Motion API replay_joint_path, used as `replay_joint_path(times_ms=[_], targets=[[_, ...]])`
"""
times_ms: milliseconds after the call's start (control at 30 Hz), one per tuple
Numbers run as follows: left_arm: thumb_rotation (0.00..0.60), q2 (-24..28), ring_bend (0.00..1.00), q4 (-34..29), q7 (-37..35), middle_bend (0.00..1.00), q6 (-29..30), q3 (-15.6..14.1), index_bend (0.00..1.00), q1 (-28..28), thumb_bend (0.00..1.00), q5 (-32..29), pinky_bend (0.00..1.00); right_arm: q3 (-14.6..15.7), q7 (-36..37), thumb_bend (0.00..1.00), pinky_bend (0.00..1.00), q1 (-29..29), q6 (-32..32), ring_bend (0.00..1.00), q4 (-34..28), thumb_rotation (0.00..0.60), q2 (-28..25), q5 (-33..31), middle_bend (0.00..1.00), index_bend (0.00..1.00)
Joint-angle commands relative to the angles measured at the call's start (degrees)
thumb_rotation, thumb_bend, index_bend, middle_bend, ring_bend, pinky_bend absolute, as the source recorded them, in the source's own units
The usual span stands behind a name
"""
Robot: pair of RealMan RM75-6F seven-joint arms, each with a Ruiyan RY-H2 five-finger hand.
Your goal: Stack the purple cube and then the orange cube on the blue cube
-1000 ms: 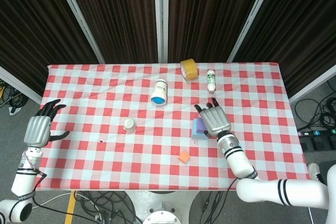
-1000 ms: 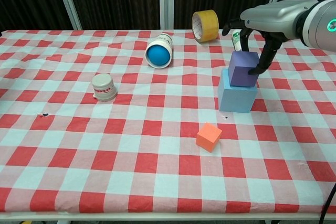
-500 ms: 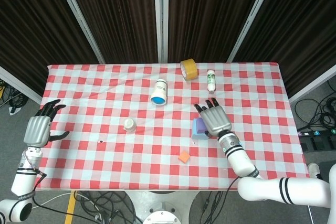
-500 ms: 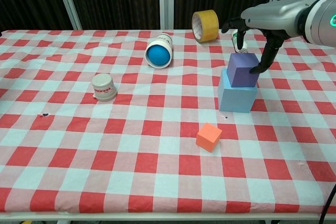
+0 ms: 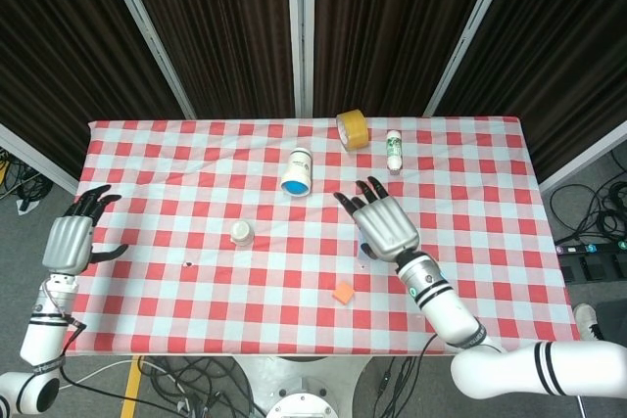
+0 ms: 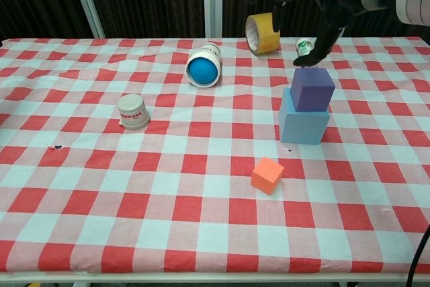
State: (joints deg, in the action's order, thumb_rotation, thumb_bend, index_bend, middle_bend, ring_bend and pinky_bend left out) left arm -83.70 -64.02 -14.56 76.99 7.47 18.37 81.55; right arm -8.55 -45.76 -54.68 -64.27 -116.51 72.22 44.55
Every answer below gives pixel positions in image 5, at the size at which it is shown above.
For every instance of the yellow packing tape roll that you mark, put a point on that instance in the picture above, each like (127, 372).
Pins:
(355, 130)

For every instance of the orange foam cube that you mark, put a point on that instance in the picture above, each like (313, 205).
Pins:
(344, 293)

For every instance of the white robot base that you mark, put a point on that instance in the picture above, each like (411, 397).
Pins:
(299, 384)

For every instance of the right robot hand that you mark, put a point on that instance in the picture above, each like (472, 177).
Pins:
(387, 222)

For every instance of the white partition post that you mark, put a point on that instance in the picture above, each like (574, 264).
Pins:
(470, 31)
(147, 31)
(301, 31)

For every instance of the red white checked tablecloth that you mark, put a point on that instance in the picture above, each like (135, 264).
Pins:
(196, 291)

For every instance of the white bottle green label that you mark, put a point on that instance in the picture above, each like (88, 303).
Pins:
(394, 151)

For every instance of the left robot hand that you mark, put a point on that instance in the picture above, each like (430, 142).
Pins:
(68, 242)

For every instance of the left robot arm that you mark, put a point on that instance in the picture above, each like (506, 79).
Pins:
(46, 330)

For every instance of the white paper cup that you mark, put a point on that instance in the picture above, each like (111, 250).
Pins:
(299, 166)

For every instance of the white jar red label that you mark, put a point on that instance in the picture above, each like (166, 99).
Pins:
(241, 233)

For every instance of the white shoe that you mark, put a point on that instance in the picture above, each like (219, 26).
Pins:
(588, 320)

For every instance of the white partition base rail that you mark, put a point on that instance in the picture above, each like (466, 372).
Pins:
(34, 156)
(588, 156)

